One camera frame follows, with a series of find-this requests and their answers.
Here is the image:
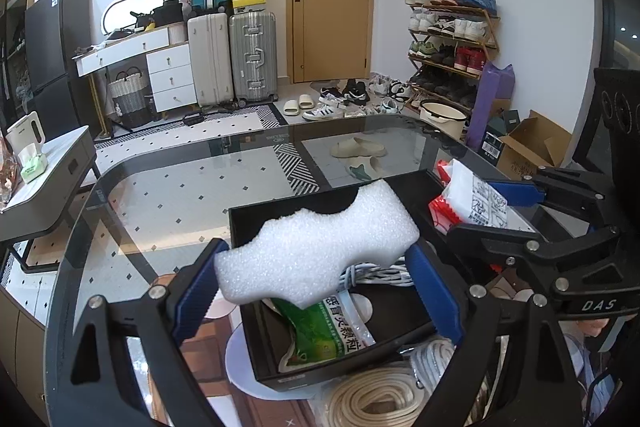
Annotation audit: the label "woven laundry basket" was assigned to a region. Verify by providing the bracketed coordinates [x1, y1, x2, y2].
[109, 67, 153, 128]

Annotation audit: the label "black and white patterned rug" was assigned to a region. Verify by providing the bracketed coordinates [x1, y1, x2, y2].
[95, 102, 321, 198]

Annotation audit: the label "grey cable bundle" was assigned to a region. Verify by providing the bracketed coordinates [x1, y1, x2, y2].
[340, 257, 416, 293]

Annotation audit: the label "red and white packet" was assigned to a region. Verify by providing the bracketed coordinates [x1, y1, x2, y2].
[427, 158, 508, 235]

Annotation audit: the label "wooden shoe rack with shoes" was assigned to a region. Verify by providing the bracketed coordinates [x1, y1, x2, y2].
[405, 0, 498, 108]

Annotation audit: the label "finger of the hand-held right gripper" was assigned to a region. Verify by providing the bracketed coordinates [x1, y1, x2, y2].
[487, 167, 616, 228]
[446, 222, 626, 293]

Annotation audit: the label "white electric kettle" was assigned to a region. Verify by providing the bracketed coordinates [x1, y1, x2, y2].
[6, 111, 47, 152]

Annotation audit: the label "black bag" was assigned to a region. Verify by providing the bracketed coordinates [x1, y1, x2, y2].
[150, 0, 183, 28]

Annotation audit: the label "tan wooden cabinet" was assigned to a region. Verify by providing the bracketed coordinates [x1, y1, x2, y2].
[0, 287, 56, 408]

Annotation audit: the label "purple yoga mat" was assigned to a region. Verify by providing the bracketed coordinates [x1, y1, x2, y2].
[465, 62, 516, 145]

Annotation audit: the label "white suitcase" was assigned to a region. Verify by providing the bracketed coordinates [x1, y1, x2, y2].
[187, 12, 235, 108]

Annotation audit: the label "silver suitcase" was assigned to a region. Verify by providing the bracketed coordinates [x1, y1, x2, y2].
[228, 11, 279, 102]

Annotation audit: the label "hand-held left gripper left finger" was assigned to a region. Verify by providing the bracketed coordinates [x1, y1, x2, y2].
[70, 237, 231, 427]

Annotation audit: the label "white foam piece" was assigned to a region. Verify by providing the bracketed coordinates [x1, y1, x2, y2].
[213, 179, 421, 309]

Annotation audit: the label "dark glass cabinet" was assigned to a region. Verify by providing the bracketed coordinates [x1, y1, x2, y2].
[0, 0, 28, 128]

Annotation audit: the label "black cardboard box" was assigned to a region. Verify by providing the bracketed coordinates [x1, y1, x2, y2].
[227, 168, 543, 393]

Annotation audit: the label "white enamel basin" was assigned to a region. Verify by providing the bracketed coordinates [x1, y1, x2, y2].
[419, 101, 471, 138]

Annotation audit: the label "green tissue pack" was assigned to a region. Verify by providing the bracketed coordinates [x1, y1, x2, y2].
[20, 144, 49, 182]

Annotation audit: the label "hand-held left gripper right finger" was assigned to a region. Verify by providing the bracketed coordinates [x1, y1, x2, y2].
[404, 239, 576, 427]

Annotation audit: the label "open cardboard box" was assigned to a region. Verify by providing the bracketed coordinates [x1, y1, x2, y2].
[497, 109, 573, 180]

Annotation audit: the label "dark box with barcode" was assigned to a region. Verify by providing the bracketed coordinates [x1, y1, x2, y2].
[480, 132, 506, 158]

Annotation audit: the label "printed cartoon table mat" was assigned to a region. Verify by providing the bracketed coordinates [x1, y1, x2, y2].
[125, 302, 640, 427]

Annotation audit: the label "green packet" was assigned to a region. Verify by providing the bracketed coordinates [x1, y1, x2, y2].
[270, 289, 377, 373]

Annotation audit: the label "bagged white rope coil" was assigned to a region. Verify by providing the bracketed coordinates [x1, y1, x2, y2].
[325, 367, 433, 427]

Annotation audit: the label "white dresser with drawers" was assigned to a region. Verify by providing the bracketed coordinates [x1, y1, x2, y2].
[75, 27, 197, 112]

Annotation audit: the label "oval mirror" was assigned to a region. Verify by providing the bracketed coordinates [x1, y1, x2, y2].
[102, 0, 167, 32]

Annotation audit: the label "black fridge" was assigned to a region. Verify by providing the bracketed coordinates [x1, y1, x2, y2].
[25, 0, 103, 138]

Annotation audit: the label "red snack bag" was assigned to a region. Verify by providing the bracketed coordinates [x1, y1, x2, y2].
[0, 132, 23, 208]

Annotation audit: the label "grey side table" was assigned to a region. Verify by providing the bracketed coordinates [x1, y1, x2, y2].
[0, 126, 98, 275]

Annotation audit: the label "scattered pairs of shoes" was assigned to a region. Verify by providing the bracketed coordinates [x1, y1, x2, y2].
[302, 74, 426, 122]

